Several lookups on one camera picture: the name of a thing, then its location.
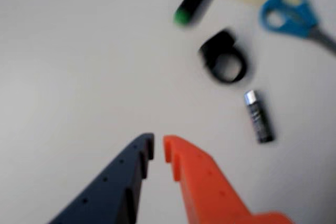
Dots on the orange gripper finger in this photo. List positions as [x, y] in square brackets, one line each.
[210, 195]

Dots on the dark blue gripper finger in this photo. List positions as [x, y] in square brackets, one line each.
[105, 197]

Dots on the black AA battery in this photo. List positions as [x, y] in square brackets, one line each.
[258, 119]

